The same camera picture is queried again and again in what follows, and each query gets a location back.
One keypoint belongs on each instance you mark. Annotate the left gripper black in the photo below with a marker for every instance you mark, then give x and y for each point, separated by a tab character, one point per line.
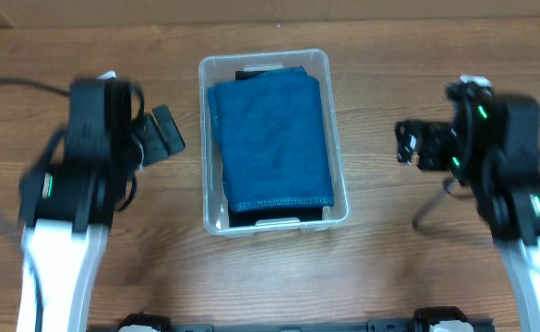
157	137

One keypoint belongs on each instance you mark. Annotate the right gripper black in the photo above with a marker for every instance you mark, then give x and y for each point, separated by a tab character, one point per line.
417	144

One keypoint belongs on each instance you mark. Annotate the black cloth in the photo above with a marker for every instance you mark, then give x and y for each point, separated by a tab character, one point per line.
246	75

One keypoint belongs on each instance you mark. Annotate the blue towel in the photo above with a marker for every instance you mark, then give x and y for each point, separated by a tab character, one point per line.
270	131

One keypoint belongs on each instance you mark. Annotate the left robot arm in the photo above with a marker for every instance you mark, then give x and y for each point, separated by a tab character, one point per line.
86	174

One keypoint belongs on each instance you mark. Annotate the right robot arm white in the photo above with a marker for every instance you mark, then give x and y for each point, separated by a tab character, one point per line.
491	146

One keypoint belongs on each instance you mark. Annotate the clear plastic container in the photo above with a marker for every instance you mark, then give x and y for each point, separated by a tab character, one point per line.
216	212

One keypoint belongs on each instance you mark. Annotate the cardboard backdrop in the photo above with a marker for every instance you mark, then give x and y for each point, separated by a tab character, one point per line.
92	13

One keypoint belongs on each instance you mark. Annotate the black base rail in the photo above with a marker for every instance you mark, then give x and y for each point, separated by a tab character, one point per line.
438	318

